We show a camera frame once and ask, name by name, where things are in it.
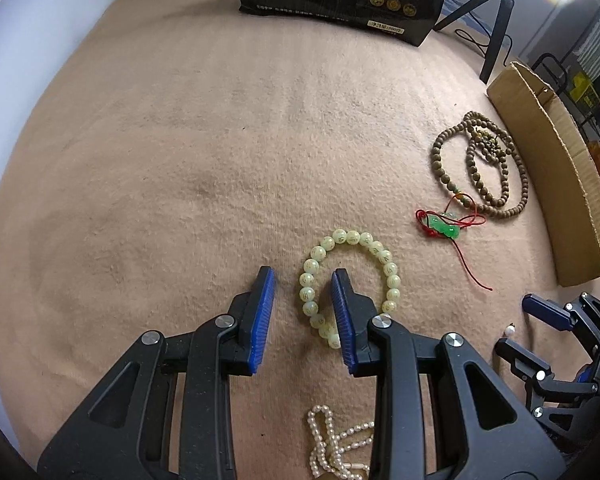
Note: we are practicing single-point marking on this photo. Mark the yellow box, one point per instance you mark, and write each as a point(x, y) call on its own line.
point(584, 87)

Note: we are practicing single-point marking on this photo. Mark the black printed bag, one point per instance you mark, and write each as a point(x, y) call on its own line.
point(330, 5)

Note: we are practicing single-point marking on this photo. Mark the cardboard box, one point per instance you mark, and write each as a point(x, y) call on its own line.
point(545, 160)

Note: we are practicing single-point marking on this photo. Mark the tan blanket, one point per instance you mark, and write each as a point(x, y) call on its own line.
point(180, 160)

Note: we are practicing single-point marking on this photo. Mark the black metal chair frame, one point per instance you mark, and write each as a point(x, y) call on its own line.
point(550, 62)

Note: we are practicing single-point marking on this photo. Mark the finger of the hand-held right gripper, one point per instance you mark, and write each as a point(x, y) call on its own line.
point(545, 310)
point(522, 360)

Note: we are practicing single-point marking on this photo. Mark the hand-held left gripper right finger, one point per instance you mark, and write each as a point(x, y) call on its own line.
point(341, 320)

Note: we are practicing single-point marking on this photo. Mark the small white pearl bead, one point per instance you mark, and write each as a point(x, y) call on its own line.
point(510, 331)

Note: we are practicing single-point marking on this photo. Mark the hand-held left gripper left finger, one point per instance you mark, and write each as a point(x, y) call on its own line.
point(261, 320)

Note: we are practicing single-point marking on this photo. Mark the black tripod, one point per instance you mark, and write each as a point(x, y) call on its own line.
point(500, 25)

